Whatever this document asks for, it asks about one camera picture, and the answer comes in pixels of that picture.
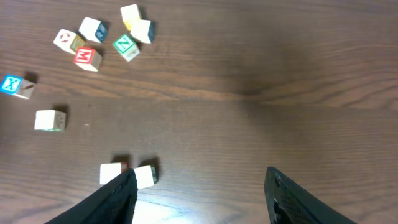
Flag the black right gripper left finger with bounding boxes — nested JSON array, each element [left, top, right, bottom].
[[47, 169, 138, 224]]

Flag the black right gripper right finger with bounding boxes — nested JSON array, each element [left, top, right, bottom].
[[264, 166, 355, 224]]

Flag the yellow-edged wooden block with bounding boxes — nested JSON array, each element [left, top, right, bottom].
[[99, 162, 129, 185]]

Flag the plain wooden block placed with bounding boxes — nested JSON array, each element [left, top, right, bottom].
[[134, 165, 158, 189]]

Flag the green-edged wooden block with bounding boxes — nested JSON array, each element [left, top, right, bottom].
[[34, 110, 66, 131]]

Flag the red M wooden block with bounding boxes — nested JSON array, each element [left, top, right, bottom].
[[73, 47, 103, 72]]

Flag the blue X wooden block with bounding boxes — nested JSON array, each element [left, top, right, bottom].
[[1, 74, 36, 99]]

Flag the green N wooden block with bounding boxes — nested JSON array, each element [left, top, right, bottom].
[[113, 34, 141, 62]]

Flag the wooden block with round picture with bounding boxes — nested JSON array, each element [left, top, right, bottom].
[[53, 29, 86, 55]]

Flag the plain wooden block upper middle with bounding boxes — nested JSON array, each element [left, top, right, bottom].
[[78, 17, 108, 43]]

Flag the plain wooden block top right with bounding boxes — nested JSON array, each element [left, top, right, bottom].
[[130, 19, 155, 44]]

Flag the yellow-print wooden block top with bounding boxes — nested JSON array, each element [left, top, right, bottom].
[[120, 4, 142, 31]]

